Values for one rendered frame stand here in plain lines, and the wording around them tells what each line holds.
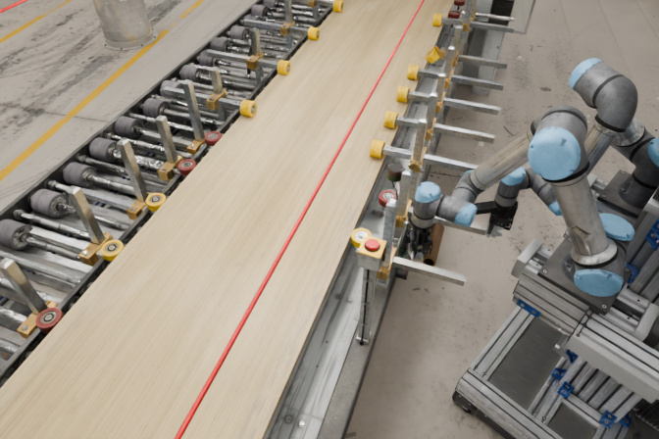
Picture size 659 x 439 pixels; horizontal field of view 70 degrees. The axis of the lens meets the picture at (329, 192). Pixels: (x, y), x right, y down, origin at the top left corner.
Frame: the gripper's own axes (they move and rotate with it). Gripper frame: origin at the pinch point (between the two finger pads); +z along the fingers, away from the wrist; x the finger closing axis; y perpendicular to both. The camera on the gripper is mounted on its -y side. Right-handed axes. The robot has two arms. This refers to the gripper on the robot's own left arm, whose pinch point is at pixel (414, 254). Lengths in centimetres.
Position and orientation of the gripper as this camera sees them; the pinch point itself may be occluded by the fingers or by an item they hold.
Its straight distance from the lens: 178.9
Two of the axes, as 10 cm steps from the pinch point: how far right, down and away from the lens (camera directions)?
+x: 10.0, -0.2, 0.2
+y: 0.2, 6.8, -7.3
